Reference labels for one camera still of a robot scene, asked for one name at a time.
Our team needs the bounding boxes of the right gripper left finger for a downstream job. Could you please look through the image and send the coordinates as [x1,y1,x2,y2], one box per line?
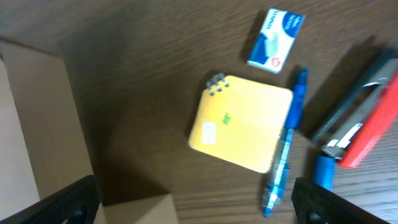
[1,175,103,224]

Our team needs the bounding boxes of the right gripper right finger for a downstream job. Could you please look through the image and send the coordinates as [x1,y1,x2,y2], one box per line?
[291,177,388,224]

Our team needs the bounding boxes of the brown cardboard box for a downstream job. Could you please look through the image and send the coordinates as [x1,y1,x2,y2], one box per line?
[0,39,180,224]

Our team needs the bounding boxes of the yellow spiral notepad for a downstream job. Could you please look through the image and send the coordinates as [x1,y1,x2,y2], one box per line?
[188,73,293,174]

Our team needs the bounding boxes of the blue whiteboard marker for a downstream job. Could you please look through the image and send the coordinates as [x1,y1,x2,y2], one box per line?
[312,156,335,191]

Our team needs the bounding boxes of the blue ballpoint pen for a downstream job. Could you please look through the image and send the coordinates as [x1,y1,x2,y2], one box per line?
[262,68,308,218]

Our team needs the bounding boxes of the blue white staples box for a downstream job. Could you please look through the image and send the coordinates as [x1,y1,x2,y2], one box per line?
[246,8,305,73]

